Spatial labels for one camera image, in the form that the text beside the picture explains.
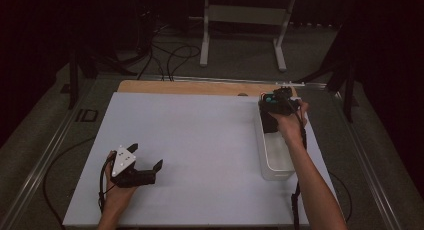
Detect person's left hand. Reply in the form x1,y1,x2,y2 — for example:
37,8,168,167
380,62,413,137
102,150,138,213

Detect black stand with legs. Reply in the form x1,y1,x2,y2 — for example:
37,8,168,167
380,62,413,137
289,23,359,124
68,49,138,110

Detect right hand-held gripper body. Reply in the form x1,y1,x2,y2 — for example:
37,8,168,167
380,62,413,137
259,82,305,116

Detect black floor cables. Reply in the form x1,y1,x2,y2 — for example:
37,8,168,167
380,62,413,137
136,23,202,82

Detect long white plastic tray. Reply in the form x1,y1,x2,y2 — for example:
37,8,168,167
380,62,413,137
255,96,303,182

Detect person's right hand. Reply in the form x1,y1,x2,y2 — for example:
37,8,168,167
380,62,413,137
269,101,309,146

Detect thin black floor cable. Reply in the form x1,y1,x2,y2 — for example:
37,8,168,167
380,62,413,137
328,171,353,224
42,136,96,226

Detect metal floor rail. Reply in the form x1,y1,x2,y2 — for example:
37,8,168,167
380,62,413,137
96,73,328,89
333,89,404,230
0,79,98,230

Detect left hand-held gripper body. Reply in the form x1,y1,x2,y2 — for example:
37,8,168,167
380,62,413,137
111,145,157,188

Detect left hand-held gripper cable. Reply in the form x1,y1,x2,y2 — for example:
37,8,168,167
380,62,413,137
97,151,116,213

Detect white metal stand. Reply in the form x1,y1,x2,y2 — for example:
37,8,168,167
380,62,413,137
188,0,298,73

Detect light wooden board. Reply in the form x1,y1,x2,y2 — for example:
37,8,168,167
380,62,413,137
117,79,298,98

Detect hand-held gripper cable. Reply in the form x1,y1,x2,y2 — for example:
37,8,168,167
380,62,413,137
290,109,308,230
97,151,116,213

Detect right hand-held gripper cable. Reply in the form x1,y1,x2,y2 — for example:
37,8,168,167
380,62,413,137
290,109,308,230

